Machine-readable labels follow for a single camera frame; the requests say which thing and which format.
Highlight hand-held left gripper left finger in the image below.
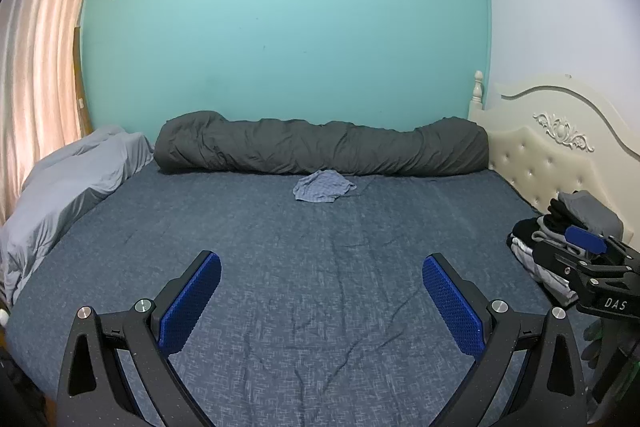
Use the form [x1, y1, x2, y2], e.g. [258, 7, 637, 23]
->
[56, 250, 222, 427]

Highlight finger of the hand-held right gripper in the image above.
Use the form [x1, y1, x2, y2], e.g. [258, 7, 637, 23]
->
[564, 226, 640, 269]
[531, 241, 598, 294]

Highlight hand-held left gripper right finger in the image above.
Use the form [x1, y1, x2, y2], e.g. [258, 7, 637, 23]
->
[421, 253, 587, 427]

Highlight blue plaid boxer shorts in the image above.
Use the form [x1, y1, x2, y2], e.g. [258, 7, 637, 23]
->
[292, 171, 358, 204]

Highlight stack of folded clothes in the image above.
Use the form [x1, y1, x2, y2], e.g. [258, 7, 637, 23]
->
[507, 189, 626, 308]

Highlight person's right hand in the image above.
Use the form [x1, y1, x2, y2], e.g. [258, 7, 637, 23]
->
[582, 318, 610, 370]

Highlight cream bed headboard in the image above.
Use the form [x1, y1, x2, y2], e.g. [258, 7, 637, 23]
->
[467, 70, 640, 248]

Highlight light grey blanket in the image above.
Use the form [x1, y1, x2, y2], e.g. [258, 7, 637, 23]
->
[0, 125, 155, 305]

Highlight dark grey rolled duvet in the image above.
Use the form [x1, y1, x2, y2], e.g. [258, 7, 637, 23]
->
[154, 110, 489, 178]

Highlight pink curtain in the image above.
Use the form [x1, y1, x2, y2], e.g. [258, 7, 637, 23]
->
[0, 0, 111, 228]

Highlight wooden window frame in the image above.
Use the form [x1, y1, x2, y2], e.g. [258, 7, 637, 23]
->
[73, 26, 94, 140]

